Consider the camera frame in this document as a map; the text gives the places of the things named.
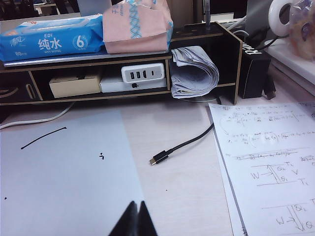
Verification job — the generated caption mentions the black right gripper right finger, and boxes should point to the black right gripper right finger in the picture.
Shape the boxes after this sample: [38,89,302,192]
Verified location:
[138,200,158,236]

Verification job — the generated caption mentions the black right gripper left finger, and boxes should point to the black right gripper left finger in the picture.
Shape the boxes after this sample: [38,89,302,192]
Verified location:
[108,200,139,236]

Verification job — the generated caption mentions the handwritten notes paper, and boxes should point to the handwritten notes paper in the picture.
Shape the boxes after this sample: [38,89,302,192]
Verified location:
[208,101,315,236]

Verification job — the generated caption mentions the white paper sheet ink marks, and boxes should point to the white paper sheet ink marks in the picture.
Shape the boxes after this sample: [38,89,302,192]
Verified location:
[0,109,146,236]

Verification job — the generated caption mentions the flat white box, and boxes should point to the flat white box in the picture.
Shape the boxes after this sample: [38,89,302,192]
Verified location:
[99,80,168,93]

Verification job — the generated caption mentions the beige cardboard box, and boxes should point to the beige cardboard box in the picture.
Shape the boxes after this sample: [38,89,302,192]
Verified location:
[48,73,103,99]

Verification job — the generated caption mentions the white multiport charger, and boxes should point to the white multiport charger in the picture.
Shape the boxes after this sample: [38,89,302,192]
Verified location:
[121,62,165,84]

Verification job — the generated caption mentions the folded printed papers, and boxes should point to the folded printed papers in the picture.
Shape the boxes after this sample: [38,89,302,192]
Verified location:
[170,46,220,99]

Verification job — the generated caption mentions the grey flat tablet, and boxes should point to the grey flat tablet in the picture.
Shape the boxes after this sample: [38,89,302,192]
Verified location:
[2,50,173,67]

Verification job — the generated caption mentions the black organizer drawer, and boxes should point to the black organizer drawer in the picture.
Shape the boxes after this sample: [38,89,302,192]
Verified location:
[0,71,41,104]

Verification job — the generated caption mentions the black cardboard box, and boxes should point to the black cardboard box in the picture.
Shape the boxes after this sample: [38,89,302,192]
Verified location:
[237,41,276,100]

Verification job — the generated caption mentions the wooden desk organizer shelf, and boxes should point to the wooden desk organizer shelf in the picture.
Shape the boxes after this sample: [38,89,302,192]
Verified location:
[0,21,243,106]

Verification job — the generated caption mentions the pink tissue pack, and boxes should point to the pink tissue pack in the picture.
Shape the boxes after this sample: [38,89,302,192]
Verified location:
[102,0,174,54]

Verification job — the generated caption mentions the blue wet wipes pack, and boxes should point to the blue wet wipes pack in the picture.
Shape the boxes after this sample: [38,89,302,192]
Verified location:
[0,13,105,62]

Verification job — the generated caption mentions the clear capped pen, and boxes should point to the clear capped pen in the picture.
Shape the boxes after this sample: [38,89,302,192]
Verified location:
[204,0,213,34]

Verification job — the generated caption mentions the light grey stand column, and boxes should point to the light grey stand column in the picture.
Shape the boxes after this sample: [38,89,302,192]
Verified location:
[77,0,111,18]

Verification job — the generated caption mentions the silver monitor stand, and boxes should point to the silver monitor stand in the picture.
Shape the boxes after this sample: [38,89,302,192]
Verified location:
[246,0,273,37]

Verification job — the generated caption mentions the clear printed plastic bag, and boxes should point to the clear printed plastic bag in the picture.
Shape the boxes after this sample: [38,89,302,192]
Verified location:
[287,0,315,59]

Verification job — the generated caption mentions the thin black USB-C cable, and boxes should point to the thin black USB-C cable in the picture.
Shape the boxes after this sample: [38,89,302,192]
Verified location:
[148,122,215,167]

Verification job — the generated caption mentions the white USB-C cable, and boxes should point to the white USB-C cable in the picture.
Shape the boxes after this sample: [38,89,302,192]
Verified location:
[0,102,76,130]

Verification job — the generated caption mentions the white round ring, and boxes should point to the white round ring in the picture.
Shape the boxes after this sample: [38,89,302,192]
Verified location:
[268,0,300,33]

